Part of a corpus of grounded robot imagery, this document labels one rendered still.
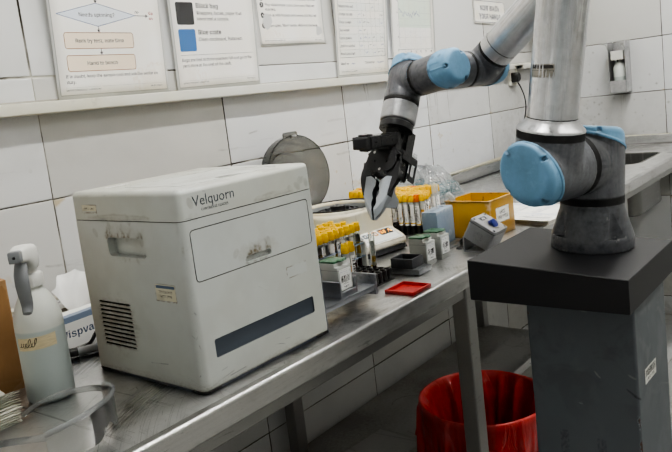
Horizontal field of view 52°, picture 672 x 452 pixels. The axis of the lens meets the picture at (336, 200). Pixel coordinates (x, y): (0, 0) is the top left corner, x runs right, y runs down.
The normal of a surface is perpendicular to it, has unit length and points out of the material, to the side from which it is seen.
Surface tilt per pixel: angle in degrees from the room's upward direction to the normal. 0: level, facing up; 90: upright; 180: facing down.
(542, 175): 96
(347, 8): 94
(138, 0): 94
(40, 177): 90
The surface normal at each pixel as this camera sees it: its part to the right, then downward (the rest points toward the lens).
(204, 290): 0.77, 0.00
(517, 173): -0.78, 0.30
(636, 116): -0.62, 0.18
